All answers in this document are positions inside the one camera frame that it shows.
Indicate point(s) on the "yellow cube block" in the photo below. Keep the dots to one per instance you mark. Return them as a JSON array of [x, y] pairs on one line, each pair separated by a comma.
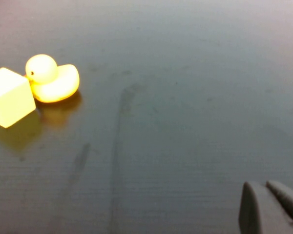
[[7, 97]]

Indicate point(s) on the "yellow rubber duck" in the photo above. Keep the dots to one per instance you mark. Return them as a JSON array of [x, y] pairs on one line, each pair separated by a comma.
[[51, 80]]

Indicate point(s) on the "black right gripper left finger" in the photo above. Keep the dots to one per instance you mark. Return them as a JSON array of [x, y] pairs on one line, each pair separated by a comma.
[[256, 214]]

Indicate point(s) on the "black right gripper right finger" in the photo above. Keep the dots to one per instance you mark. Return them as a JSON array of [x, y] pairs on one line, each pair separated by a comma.
[[289, 200]]

